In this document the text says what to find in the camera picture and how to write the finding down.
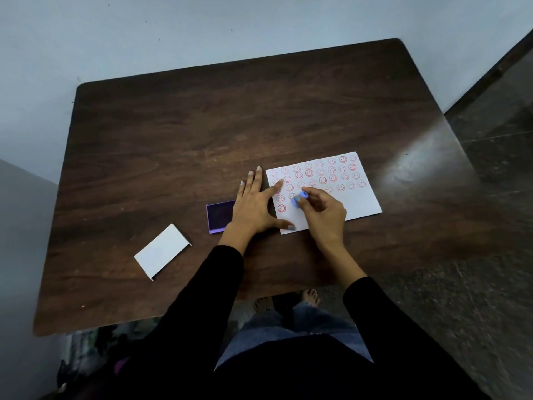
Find person's left hand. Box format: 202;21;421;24
218;166;296;248

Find white ink pad lid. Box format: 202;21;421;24
134;223;193;282

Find purple ink pad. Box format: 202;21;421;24
206;200;238;235

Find person's right hand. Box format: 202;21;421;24
294;187;348;251

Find person's right foot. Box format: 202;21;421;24
297;288;321;307

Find white paper with red stamps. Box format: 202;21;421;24
266;152;382;236

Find person's left forearm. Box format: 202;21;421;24
133;234;246;384

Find person's blue jeans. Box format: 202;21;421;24
214;301;374;372

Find person's black top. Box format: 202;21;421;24
75;325;496;400

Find dark patterned cloth bundle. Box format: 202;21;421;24
57;317;161;390

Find person's right forearm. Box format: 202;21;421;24
317;240;496;400

